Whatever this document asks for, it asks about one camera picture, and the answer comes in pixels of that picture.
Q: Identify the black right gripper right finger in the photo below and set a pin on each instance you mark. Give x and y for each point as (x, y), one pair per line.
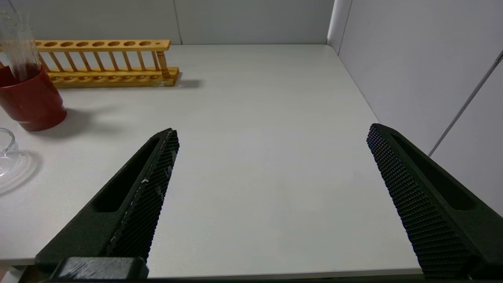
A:
(432, 204)

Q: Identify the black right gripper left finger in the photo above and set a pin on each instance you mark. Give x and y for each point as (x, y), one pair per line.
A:
(118, 212)

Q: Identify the wooden test tube rack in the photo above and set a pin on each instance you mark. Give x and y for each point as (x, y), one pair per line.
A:
(167, 45)

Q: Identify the clear glass beaker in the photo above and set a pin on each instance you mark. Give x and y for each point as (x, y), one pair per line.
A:
(6, 149)

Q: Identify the red plastic cup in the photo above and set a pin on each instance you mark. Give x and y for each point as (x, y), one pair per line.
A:
(31, 106)

